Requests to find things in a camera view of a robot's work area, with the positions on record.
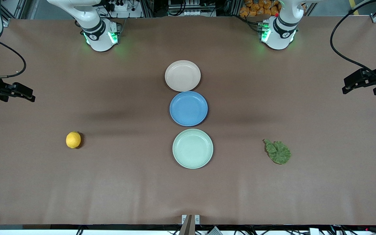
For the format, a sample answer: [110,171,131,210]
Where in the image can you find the yellow lemon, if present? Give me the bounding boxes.
[66,131,82,149]

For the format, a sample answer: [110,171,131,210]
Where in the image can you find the green lettuce leaf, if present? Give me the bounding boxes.
[263,139,291,165]

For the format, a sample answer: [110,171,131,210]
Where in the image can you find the pile of orange snack bags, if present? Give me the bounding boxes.
[239,0,281,18]

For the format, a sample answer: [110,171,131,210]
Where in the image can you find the white power strip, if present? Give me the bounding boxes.
[109,1,129,12]

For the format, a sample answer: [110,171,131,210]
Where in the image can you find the pale pink plate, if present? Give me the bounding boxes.
[164,60,201,92]

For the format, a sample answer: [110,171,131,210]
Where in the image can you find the blue plate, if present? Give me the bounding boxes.
[169,91,209,127]

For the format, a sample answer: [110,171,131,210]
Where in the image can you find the pale green plate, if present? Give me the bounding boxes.
[172,128,214,169]

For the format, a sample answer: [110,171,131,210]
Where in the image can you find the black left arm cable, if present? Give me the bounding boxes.
[330,0,376,80]

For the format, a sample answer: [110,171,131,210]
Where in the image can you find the metal table edge bracket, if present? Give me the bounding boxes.
[181,214,200,226]

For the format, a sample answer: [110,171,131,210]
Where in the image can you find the grey camera mount pole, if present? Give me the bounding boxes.
[179,214,194,235]

